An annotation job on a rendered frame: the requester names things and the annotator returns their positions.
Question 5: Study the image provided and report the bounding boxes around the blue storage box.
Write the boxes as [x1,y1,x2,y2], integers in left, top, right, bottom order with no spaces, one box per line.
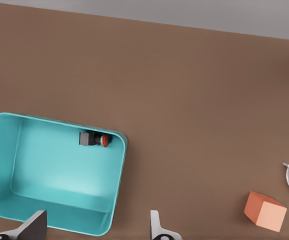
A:
[0,111,128,237]

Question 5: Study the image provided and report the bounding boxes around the orange cube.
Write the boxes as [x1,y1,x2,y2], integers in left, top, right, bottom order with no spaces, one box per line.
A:
[243,190,288,233]

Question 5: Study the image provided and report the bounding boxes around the red push button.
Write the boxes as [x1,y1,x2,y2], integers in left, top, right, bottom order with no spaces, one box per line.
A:
[78,131,112,149]

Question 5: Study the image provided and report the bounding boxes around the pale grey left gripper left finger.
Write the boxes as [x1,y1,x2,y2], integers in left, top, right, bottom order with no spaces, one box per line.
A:
[0,209,48,240]

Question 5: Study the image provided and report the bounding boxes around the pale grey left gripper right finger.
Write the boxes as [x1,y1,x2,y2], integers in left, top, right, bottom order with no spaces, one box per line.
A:
[150,209,183,240]

